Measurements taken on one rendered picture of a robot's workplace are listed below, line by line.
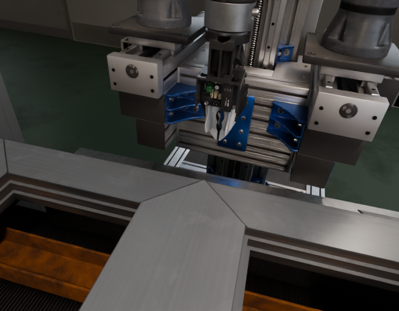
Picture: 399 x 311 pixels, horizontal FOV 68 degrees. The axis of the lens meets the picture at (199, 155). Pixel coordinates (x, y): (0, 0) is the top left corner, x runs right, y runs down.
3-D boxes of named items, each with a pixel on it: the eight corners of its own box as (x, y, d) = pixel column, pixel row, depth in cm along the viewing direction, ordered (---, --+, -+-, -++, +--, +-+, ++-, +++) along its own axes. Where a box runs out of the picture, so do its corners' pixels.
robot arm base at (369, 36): (320, 36, 79) (332, -6, 74) (382, 44, 76) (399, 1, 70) (320, 52, 68) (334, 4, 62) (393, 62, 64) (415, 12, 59)
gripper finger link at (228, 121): (213, 152, 56) (217, 108, 51) (219, 136, 61) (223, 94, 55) (229, 155, 56) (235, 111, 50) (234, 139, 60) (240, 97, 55)
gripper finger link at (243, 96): (218, 120, 57) (222, 76, 52) (220, 115, 58) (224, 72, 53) (243, 123, 56) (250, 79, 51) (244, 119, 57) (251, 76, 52)
